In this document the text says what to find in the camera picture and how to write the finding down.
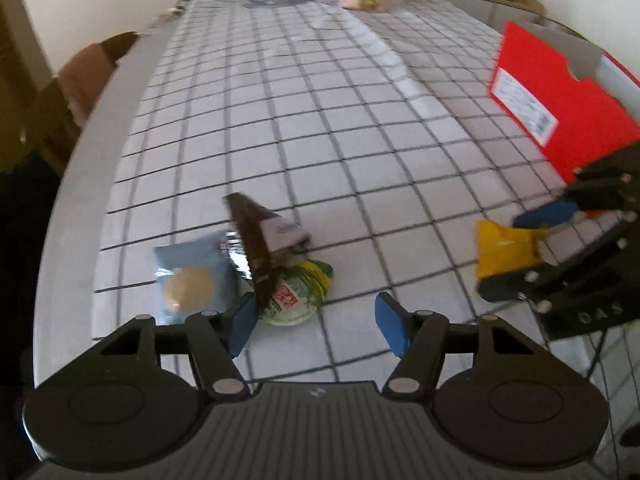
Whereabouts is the green jelly cup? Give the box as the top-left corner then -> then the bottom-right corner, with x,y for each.
260,259 -> 335,326

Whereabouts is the wooden chair with pink cushion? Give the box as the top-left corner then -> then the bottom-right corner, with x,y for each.
20,30 -> 138,171

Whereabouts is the white checked tablecloth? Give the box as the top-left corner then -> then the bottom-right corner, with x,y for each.
95,0 -> 640,381

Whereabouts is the light blue cookie packet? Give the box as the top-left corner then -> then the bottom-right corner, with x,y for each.
152,232 -> 241,326

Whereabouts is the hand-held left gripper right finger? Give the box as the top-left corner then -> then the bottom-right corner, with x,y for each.
375,291 -> 551,402

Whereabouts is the yellow snack packet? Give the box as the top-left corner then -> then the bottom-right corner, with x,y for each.
474,219 -> 548,293

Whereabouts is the red cardboard box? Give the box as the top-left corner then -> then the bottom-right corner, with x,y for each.
487,20 -> 640,186

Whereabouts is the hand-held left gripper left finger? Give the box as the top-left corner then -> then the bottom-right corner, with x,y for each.
92,291 -> 260,402

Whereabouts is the brown chocolate packet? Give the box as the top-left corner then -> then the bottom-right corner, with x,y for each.
222,192 -> 313,306

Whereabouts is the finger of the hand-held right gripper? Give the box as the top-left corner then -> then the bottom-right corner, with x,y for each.
512,142 -> 640,228
479,220 -> 640,311

